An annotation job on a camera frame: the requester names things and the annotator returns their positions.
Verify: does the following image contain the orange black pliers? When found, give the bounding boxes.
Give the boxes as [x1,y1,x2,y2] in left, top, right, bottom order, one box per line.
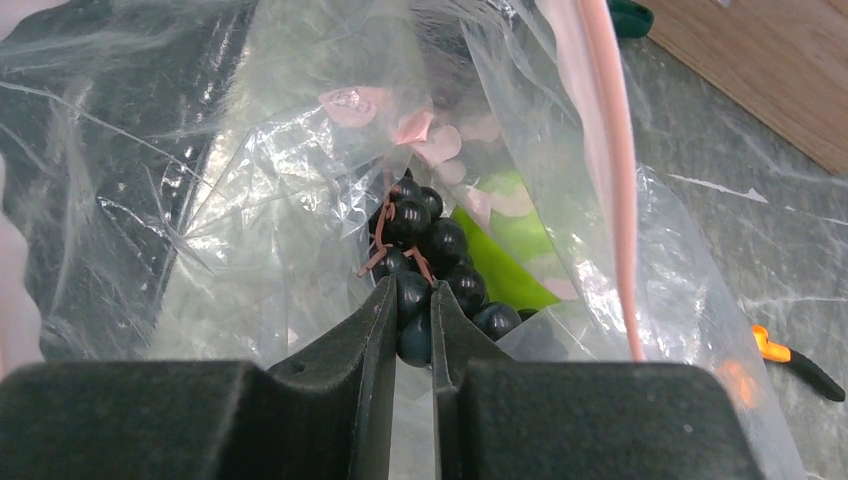
[716,325,846,408]

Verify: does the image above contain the clear zip top bag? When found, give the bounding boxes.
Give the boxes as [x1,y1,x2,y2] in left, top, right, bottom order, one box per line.
[1,1,805,479]

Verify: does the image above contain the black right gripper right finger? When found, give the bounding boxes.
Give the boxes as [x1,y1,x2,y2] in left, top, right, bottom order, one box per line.
[430,281,762,479]

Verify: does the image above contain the wooden base board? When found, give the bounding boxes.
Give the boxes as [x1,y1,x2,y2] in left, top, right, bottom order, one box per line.
[645,0,847,175]

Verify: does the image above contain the green handled screwdriver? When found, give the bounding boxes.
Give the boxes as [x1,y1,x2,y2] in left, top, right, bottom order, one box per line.
[607,0,654,39]

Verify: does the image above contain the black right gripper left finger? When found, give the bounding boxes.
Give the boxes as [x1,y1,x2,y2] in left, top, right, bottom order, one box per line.
[1,277,397,479]

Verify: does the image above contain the black fake grape bunch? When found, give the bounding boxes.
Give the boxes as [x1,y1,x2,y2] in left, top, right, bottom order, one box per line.
[359,171,557,368]

